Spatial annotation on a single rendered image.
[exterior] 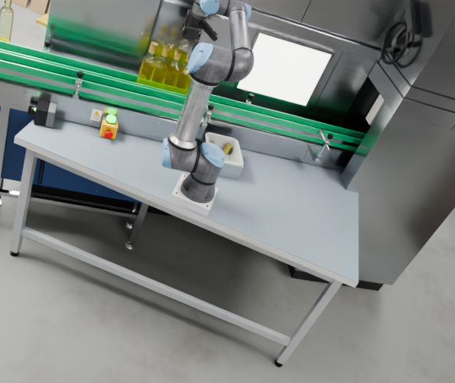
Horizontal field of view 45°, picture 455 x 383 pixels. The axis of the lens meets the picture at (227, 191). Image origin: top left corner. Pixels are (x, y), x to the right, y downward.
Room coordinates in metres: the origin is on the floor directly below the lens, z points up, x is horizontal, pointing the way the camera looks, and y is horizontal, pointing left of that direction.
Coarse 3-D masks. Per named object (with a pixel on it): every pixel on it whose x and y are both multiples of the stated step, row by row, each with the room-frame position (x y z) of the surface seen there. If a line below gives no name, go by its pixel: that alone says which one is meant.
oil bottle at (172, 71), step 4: (168, 64) 2.32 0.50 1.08; (172, 64) 2.31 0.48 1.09; (168, 68) 2.29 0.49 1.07; (172, 68) 2.30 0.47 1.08; (176, 68) 2.30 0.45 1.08; (168, 72) 2.29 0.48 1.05; (172, 72) 2.30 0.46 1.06; (176, 72) 2.30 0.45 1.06; (168, 76) 2.29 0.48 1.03; (172, 76) 2.30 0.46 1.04; (176, 76) 2.31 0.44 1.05; (164, 80) 2.29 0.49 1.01; (168, 80) 2.29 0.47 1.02; (172, 80) 2.30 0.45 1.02; (164, 84) 2.29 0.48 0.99; (168, 84) 2.30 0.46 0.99; (172, 84) 2.30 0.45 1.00; (164, 88) 2.29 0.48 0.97; (168, 88) 2.30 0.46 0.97; (172, 88) 2.31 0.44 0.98
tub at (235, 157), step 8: (208, 136) 2.30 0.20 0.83; (216, 136) 2.32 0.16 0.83; (224, 136) 2.34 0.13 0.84; (216, 144) 2.32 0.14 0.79; (224, 144) 2.34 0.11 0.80; (232, 144) 2.35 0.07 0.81; (232, 152) 2.32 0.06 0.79; (240, 152) 2.26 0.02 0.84; (232, 160) 2.27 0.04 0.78; (240, 160) 2.20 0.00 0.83
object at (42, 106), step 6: (42, 102) 1.95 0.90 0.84; (48, 102) 1.97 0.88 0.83; (36, 108) 1.89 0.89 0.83; (42, 108) 1.91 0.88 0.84; (48, 108) 1.93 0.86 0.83; (54, 108) 1.95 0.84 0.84; (36, 114) 1.89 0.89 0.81; (42, 114) 1.90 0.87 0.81; (48, 114) 1.91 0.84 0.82; (54, 114) 1.92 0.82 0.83; (36, 120) 1.89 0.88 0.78; (42, 120) 1.90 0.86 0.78; (48, 120) 1.91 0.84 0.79; (48, 126) 1.91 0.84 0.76
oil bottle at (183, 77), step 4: (180, 68) 2.33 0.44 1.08; (184, 68) 2.32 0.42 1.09; (180, 72) 2.31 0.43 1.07; (184, 72) 2.32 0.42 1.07; (188, 72) 2.33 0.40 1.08; (180, 76) 2.31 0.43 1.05; (184, 76) 2.32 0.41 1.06; (188, 76) 2.33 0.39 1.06; (176, 80) 2.31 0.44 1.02; (180, 80) 2.31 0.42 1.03; (184, 80) 2.32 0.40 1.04; (188, 80) 2.33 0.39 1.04; (176, 84) 2.31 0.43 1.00; (180, 84) 2.32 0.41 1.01; (184, 84) 2.32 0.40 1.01; (176, 88) 2.31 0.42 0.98; (180, 88) 2.32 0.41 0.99; (184, 88) 2.33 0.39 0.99; (176, 92) 2.31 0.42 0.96; (180, 92) 2.32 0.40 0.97; (184, 92) 2.33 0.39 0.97
